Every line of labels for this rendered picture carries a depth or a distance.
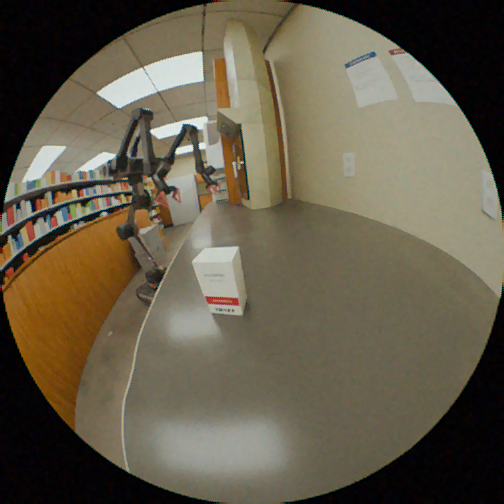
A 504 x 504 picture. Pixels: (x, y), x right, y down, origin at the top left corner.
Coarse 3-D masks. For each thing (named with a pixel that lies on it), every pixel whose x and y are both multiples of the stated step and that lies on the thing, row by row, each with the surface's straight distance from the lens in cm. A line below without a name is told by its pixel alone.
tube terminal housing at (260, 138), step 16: (240, 80) 102; (240, 96) 94; (256, 96) 97; (240, 112) 89; (256, 112) 91; (272, 112) 108; (256, 128) 87; (272, 128) 100; (256, 144) 84; (272, 144) 94; (256, 160) 82; (272, 160) 90; (256, 176) 81; (272, 176) 87; (256, 192) 80; (272, 192) 86; (256, 208) 81
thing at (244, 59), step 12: (228, 24) 163; (240, 24) 166; (228, 36) 151; (240, 36) 143; (252, 36) 157; (228, 48) 144; (240, 48) 127; (252, 48) 134; (228, 60) 139; (240, 60) 116; (252, 60) 118; (264, 60) 141; (228, 72) 137; (240, 72) 107; (252, 72) 110; (264, 72) 126; (228, 84) 136; (264, 84) 114
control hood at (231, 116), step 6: (222, 108) 90; (228, 108) 89; (234, 108) 90; (222, 114) 89; (228, 114) 88; (234, 114) 88; (240, 114) 89; (222, 120) 95; (228, 120) 90; (234, 120) 86; (240, 120) 87; (234, 126) 91; (234, 132) 98; (228, 138) 114; (234, 138) 110
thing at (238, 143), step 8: (240, 128) 87; (240, 136) 84; (240, 144) 85; (240, 152) 87; (240, 160) 90; (240, 168) 92; (240, 176) 96; (240, 184) 100; (240, 192) 104; (248, 192) 80
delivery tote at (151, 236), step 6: (144, 228) 327; (150, 228) 298; (156, 228) 312; (144, 234) 270; (150, 234) 285; (156, 234) 308; (132, 240) 287; (144, 240) 275; (150, 240) 281; (156, 240) 305; (132, 246) 293; (138, 246) 287; (150, 246) 279; (138, 252) 293
